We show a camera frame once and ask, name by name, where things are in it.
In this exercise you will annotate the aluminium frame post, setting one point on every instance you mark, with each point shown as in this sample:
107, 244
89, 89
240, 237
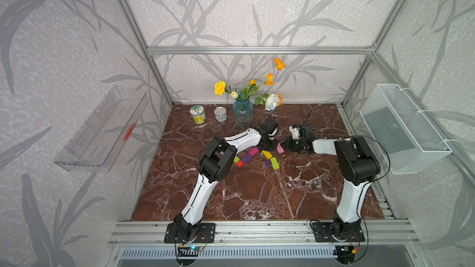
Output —
143, 48

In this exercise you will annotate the blue glass vase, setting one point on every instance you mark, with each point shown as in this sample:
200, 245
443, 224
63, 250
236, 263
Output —
243, 112

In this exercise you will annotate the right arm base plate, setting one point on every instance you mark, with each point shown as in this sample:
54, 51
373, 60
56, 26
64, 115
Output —
336, 231

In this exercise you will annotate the small red block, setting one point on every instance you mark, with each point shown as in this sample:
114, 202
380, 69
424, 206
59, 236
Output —
240, 164

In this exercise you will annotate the yellow green tin can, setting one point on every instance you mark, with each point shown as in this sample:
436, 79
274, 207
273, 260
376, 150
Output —
198, 114

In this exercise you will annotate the clear plastic wall shelf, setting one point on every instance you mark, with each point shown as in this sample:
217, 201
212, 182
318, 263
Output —
98, 143

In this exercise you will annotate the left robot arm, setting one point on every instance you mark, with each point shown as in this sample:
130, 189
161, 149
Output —
214, 164

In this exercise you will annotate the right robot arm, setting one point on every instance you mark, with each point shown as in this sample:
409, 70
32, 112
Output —
359, 168

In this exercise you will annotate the circuit board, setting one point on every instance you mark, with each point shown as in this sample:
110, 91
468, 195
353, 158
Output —
190, 251
345, 254

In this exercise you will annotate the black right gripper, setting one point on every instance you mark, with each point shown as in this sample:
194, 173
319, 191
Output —
289, 145

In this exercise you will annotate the white wire mesh basket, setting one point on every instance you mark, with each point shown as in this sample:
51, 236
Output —
412, 142

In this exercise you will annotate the magenta block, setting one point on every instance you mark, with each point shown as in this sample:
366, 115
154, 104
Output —
254, 151

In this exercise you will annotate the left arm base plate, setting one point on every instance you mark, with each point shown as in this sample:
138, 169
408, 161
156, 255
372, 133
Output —
183, 233

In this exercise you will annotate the light pink block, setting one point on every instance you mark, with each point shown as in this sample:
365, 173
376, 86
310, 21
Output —
279, 149

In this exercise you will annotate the right circuit board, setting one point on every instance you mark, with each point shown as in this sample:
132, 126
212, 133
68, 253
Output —
345, 254

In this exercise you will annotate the left circuit board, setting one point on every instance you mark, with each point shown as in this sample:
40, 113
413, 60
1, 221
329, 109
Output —
190, 251

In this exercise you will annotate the yellow block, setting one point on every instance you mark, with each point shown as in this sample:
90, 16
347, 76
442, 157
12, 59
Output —
267, 154

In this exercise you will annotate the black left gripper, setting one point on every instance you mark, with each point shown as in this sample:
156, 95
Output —
274, 148

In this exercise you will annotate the yellow orange flower bouquet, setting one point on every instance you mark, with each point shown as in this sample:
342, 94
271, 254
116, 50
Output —
253, 89

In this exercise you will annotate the large purple block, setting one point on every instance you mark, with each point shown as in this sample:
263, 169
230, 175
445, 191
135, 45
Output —
246, 158

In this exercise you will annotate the white tin can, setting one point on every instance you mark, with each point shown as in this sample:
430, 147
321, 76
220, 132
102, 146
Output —
220, 114

